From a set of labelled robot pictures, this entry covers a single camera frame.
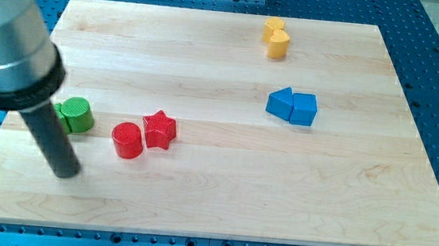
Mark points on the blue cube block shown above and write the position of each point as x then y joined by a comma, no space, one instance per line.
304,109

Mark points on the wooden board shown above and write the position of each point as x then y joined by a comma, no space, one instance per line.
358,176

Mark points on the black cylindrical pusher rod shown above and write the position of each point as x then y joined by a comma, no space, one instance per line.
50,136

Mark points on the red star block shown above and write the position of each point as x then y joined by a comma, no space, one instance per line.
159,130

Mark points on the green cylinder block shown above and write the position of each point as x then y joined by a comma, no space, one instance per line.
78,114

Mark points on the blue triangle block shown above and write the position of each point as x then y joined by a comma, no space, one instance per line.
280,103

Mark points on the black rubber tool collar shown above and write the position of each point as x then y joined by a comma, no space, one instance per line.
37,92

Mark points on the red cylinder block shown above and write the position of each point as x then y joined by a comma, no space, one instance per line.
127,140

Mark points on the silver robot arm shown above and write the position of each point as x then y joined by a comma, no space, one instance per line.
31,71

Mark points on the yellow heart block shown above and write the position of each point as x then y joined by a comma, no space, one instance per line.
278,44

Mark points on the yellow rear block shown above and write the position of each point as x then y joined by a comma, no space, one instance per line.
270,25

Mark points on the green block behind rod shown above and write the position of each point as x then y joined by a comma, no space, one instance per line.
62,118

